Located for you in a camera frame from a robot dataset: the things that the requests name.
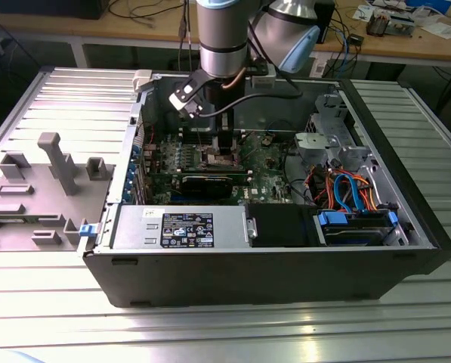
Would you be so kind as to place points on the round coin battery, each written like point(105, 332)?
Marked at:
point(266, 141)

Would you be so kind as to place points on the grey parts rack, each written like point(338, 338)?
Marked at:
point(40, 211)

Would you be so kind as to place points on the black PC case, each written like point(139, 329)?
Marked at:
point(248, 272)

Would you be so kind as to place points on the hard disk in blue carrier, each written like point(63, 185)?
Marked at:
point(353, 234)

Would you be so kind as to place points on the silver metal bracket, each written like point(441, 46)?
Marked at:
point(251, 227)

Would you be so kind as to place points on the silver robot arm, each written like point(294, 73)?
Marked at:
point(221, 30)

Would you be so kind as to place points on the white printed label sheet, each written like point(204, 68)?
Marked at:
point(321, 72)

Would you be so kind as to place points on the thin metal locking lever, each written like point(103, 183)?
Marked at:
point(199, 138)

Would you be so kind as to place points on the silver metal drive cage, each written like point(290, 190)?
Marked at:
point(316, 145)

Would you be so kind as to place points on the black RAM slot row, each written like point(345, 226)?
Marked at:
point(202, 173)
point(191, 138)

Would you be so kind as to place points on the grey metal device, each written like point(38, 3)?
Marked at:
point(402, 24)

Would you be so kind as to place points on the green motherboard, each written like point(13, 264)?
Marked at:
point(263, 177)

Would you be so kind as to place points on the large black box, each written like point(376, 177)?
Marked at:
point(47, 7)

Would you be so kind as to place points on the copper finned heat sink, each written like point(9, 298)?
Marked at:
point(378, 24)

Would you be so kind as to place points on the grey power supply with label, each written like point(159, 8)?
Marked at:
point(134, 227)

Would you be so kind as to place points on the small grey wrist camera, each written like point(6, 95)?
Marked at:
point(263, 81)

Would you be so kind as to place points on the black tower device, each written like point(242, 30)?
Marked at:
point(328, 22)

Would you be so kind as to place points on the blue case latch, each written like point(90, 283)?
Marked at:
point(87, 230)

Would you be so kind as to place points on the blue box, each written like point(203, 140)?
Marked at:
point(429, 4)

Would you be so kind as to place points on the white papers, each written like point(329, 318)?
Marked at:
point(442, 30)

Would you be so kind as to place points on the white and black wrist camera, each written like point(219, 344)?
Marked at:
point(185, 98)

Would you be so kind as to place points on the black graphics card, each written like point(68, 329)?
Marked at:
point(206, 187)

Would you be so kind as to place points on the CPU socket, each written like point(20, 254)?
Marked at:
point(210, 164)

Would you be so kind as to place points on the blue card retainer clip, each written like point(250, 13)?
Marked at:
point(132, 168)
point(128, 191)
point(135, 149)

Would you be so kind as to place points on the wooden workbench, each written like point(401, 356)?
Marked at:
point(142, 32)

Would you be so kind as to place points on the small black box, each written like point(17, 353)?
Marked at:
point(355, 39)

